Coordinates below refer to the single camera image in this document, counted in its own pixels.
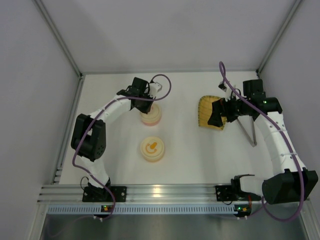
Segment cream lid with pink knob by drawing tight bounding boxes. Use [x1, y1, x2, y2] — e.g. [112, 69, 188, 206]
[145, 103, 162, 115]

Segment metal tongs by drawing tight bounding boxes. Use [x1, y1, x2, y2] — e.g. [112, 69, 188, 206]
[236, 117, 257, 148]

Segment cream lid with orange knob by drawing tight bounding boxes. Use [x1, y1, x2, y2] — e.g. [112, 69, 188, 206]
[140, 136, 165, 162]

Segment pink lunch box bowl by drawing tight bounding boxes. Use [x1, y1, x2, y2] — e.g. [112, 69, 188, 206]
[140, 113, 162, 127]

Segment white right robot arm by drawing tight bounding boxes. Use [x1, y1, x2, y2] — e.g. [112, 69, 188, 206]
[207, 79, 319, 205]

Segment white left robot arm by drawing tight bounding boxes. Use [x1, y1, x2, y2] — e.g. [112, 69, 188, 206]
[71, 77, 162, 202]

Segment orange lunch box bowl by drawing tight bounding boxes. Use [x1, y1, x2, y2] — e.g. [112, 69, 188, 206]
[140, 143, 165, 163]

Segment woven bamboo tray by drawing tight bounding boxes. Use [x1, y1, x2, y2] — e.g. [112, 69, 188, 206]
[197, 95, 227, 131]

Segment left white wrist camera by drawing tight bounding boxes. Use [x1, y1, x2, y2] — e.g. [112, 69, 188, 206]
[149, 82, 163, 99]

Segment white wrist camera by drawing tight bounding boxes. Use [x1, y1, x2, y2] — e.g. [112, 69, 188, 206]
[218, 81, 233, 102]
[149, 82, 163, 99]

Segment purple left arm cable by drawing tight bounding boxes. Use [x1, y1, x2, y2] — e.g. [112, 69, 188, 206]
[72, 73, 173, 221]

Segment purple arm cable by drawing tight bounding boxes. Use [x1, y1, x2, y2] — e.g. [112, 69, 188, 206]
[218, 61, 306, 222]
[72, 73, 173, 221]

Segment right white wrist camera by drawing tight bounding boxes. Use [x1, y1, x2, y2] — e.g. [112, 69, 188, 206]
[218, 81, 233, 102]

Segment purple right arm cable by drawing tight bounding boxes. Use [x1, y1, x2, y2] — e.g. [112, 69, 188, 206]
[218, 61, 306, 222]

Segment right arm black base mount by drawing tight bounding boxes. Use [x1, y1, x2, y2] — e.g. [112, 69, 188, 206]
[215, 185, 261, 202]

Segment aluminium front rail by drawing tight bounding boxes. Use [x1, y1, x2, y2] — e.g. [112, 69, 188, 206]
[36, 182, 311, 205]

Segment right aluminium frame post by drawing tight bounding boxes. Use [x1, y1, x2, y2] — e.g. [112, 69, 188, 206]
[255, 0, 305, 78]

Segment aluminium frame post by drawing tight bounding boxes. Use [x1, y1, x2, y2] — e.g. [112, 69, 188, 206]
[32, 0, 83, 79]
[255, 0, 305, 78]

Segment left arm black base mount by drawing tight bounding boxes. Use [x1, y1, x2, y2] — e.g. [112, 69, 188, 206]
[82, 186, 127, 203]

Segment left aluminium frame post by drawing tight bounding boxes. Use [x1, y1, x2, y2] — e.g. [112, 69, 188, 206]
[32, 0, 83, 79]

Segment slotted grey cable duct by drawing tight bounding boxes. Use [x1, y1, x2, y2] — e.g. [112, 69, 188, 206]
[47, 203, 251, 215]

